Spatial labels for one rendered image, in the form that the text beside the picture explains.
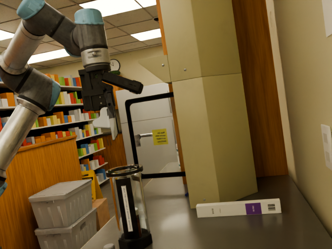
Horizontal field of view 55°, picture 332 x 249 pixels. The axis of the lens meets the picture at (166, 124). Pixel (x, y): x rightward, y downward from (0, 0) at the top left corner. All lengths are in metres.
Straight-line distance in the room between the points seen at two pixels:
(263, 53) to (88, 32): 0.87
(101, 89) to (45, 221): 2.68
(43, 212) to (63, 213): 0.22
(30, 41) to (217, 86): 0.64
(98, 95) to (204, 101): 0.43
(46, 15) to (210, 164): 0.71
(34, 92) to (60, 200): 2.09
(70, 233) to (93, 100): 2.56
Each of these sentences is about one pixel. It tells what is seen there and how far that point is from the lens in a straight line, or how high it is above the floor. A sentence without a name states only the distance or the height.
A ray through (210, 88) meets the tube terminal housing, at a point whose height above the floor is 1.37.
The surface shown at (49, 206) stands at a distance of 3.36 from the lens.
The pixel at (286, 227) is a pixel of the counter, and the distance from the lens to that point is 1.00.
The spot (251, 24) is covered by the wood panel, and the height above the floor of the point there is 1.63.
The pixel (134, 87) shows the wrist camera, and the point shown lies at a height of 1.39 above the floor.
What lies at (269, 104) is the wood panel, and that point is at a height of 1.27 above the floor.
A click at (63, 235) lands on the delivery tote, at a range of 3.39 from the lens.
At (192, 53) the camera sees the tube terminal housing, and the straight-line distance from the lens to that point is 1.16.
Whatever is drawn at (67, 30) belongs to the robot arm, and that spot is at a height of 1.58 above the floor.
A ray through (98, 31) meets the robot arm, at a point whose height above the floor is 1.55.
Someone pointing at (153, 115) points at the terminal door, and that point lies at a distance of 1.52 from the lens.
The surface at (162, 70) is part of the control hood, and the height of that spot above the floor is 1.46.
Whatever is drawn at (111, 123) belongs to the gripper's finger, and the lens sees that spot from 0.82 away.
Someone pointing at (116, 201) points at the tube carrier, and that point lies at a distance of 0.93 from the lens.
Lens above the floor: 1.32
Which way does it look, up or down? 3 degrees down
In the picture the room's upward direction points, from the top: 9 degrees counter-clockwise
